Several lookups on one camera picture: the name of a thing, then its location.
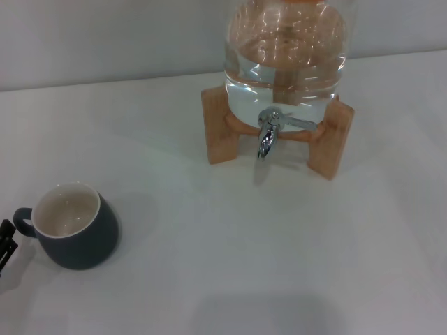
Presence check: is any chrome faucet with lever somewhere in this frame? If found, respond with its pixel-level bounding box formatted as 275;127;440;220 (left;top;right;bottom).
257;107;318;162

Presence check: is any black ceramic cup white inside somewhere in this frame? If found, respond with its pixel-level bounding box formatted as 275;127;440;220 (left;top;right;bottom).
13;181;122;271

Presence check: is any wooden dispenser stand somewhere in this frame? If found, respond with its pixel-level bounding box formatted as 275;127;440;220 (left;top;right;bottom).
201;85;356;181

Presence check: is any clear glass water dispenser jar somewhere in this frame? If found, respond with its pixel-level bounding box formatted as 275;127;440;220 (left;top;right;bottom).
223;0;350;127

